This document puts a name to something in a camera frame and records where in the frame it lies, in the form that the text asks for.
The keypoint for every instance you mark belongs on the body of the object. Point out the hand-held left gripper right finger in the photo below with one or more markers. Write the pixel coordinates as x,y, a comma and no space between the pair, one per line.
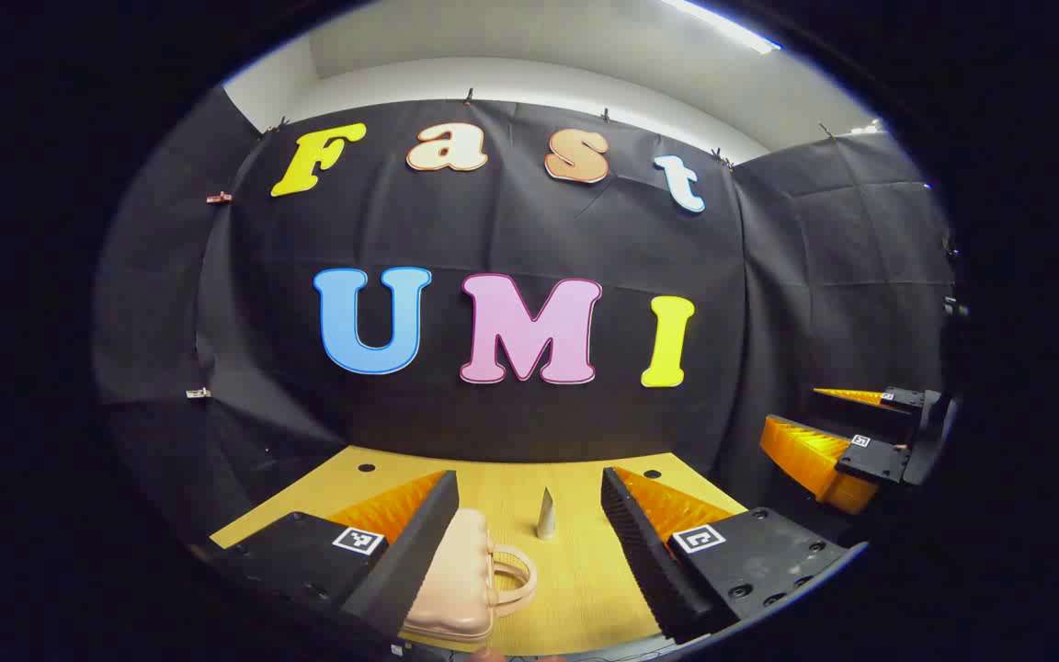
640,552

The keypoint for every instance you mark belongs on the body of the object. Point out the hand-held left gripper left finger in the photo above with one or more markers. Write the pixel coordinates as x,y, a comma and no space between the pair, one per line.
415,561

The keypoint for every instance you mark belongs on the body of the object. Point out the copper clip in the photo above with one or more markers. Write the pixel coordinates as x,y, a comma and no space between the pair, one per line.
219,197

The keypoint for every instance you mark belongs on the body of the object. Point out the black backdrop cloth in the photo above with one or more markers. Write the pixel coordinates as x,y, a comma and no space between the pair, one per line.
511,230

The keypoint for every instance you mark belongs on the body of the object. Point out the pale green skin care tube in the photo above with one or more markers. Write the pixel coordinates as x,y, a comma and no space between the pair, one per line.
545,517

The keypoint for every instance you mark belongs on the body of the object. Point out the pink suitcase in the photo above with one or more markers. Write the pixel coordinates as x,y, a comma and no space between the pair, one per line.
461,588

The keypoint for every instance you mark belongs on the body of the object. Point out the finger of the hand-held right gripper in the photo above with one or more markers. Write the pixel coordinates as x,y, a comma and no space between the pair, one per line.
860,418
874,460

